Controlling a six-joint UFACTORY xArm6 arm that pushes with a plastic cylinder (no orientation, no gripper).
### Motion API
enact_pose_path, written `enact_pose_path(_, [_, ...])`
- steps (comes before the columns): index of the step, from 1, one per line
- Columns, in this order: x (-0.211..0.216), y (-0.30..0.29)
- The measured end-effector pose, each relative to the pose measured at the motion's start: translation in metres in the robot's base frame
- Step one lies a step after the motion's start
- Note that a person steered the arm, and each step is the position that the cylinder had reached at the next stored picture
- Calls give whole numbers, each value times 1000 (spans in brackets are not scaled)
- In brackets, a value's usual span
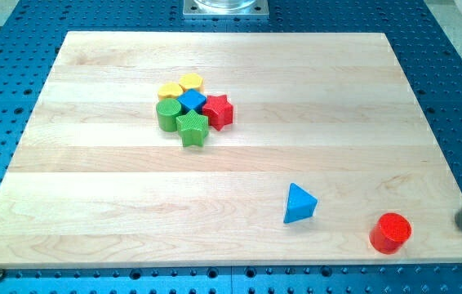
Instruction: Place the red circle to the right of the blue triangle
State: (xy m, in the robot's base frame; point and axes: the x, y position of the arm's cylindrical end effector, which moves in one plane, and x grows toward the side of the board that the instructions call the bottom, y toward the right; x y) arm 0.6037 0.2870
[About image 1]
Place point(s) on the red cylinder block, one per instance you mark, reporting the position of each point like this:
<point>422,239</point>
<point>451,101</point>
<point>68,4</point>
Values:
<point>390,232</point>

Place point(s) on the blue triangle block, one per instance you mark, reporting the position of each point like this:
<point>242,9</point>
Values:
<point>300,204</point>

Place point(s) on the red star block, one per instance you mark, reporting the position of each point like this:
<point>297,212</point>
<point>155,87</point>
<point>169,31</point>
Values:
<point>219,111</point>

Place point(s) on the green star block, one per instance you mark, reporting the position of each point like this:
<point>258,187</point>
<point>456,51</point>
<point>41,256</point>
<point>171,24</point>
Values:
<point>193,128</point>

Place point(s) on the blue cube block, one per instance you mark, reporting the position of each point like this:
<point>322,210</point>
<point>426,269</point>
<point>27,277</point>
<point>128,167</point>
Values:
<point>192,100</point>

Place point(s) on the yellow hexagon block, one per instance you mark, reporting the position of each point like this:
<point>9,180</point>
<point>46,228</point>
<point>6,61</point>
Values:
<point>192,81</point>

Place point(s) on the green cylinder block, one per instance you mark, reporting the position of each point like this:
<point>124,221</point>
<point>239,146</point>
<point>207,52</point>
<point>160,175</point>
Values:
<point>167,111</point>

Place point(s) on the wooden board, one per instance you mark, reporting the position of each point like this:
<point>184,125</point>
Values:
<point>96,183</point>

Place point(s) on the yellow heart block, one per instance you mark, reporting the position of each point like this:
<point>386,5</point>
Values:
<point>170,90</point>

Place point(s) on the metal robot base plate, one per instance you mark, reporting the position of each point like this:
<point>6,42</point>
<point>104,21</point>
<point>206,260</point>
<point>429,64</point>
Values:
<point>202,9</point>

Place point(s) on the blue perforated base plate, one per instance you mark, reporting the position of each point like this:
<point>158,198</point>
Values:
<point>30,38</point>

